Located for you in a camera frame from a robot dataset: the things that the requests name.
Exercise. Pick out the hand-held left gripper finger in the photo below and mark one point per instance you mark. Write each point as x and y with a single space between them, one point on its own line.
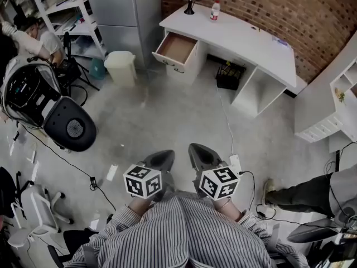
168 165
152 159

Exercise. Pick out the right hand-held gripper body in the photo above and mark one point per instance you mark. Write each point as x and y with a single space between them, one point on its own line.
220 181

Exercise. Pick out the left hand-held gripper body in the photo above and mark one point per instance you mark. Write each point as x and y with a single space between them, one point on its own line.
142 181

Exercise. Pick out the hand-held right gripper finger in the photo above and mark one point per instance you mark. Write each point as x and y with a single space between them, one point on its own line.
213 158
196 160

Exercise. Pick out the white desk drawer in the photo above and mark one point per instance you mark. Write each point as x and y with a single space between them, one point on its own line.
175 47

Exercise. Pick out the person's right forearm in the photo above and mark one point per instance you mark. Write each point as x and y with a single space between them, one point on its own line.
227 209

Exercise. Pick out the person's left forearm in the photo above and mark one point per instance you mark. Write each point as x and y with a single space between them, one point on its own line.
140 205

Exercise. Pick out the white desk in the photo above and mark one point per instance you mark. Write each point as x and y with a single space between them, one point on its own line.
237 35

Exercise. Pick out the white power strip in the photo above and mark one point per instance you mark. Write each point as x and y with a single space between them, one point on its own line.
235 163

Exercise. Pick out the black router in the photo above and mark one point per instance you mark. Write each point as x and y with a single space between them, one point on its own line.
230 75

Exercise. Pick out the black open equipment case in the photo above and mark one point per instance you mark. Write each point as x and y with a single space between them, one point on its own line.
69 121

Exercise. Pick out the cream trash bin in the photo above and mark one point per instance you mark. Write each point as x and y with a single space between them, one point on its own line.
120 68

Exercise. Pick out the black office chair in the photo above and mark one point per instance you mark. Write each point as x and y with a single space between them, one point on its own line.
312 230

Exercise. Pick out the teal plastic bin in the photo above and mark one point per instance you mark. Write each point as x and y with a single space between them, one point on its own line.
97 70

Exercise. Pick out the white office chair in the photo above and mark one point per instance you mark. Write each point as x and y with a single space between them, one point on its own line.
36 208

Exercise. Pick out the white shelf cabinet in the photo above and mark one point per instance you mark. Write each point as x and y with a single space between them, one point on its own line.
320 107

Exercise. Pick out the black folding chair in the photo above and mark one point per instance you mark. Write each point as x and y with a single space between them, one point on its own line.
69 68

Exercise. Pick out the small blue white packet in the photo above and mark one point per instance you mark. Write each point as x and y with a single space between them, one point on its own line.
280 42

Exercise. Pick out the clear plastic bottle red cap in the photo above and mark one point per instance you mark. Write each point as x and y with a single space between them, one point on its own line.
214 11

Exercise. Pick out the grey refrigerator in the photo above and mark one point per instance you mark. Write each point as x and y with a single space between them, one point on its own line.
120 10

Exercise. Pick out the white shelving rack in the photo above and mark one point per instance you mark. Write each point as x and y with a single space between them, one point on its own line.
69 7

